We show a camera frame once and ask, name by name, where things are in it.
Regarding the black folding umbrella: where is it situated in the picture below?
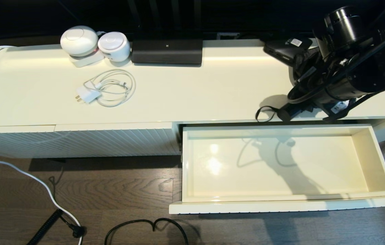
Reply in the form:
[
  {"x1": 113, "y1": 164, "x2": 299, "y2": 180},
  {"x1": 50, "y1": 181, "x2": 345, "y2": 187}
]
[{"x1": 255, "y1": 49, "x2": 325, "y2": 123}]

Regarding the white fluted drawer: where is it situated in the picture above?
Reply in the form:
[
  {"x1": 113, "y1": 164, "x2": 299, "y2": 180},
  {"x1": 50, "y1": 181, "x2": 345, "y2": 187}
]
[{"x1": 169, "y1": 124, "x2": 385, "y2": 215}]

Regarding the white tv cabinet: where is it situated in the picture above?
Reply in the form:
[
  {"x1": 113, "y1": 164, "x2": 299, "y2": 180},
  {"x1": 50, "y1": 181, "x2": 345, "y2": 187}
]
[{"x1": 0, "y1": 37, "x2": 385, "y2": 160}]

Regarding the black set-top box with label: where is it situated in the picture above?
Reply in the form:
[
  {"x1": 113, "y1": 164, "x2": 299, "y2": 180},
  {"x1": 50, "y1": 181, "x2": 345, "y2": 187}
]
[{"x1": 263, "y1": 37, "x2": 312, "y2": 66}]

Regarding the black flat rectangular box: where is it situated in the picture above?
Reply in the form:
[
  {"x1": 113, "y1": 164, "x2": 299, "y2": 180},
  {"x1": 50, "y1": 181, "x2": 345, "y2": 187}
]
[{"x1": 131, "y1": 39, "x2": 203, "y2": 65}]

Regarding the white fluted cabinet front panel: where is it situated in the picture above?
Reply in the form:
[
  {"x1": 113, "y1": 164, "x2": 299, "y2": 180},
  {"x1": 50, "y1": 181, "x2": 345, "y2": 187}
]
[{"x1": 55, "y1": 122, "x2": 181, "y2": 158}]

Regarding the small white round device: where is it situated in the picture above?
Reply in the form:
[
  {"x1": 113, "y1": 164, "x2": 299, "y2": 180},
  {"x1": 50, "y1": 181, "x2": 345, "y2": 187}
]
[{"x1": 97, "y1": 32, "x2": 131, "y2": 63}]

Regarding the white charger plug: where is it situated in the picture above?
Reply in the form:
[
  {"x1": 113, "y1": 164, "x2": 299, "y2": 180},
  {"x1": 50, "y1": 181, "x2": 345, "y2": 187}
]
[{"x1": 75, "y1": 85, "x2": 101, "y2": 103}]

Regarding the white flat base box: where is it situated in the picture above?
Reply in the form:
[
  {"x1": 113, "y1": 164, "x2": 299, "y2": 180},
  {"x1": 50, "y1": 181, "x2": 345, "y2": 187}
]
[{"x1": 69, "y1": 50, "x2": 105, "y2": 68}]

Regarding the large white round device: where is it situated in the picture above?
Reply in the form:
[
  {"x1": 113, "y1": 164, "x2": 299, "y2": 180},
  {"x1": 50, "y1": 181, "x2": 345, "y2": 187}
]
[{"x1": 60, "y1": 26, "x2": 98, "y2": 57}]

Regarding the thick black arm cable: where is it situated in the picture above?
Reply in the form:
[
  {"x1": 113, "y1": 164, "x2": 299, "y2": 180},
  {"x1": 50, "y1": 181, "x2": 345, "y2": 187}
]
[{"x1": 287, "y1": 26, "x2": 385, "y2": 104}]

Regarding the wall outlet plate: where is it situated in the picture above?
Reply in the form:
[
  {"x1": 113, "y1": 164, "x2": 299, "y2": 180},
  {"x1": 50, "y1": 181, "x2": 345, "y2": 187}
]
[{"x1": 216, "y1": 32, "x2": 240, "y2": 40}]

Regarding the white coiled charging cable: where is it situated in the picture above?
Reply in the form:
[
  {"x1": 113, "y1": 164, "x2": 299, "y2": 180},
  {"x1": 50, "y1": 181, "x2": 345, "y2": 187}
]
[{"x1": 83, "y1": 69, "x2": 136, "y2": 107}]

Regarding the black looped cable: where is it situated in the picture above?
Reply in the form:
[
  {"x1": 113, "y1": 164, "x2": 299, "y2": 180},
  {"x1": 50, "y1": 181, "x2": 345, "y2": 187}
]
[{"x1": 105, "y1": 218, "x2": 189, "y2": 245}]

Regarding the thin black cable with plug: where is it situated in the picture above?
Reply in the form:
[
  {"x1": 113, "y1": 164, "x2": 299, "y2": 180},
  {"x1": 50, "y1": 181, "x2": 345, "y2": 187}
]
[{"x1": 49, "y1": 176, "x2": 86, "y2": 239}]

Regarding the black coiled cable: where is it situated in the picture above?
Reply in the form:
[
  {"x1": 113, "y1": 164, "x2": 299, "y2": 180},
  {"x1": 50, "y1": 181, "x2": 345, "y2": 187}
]
[{"x1": 27, "y1": 209, "x2": 63, "y2": 245}]

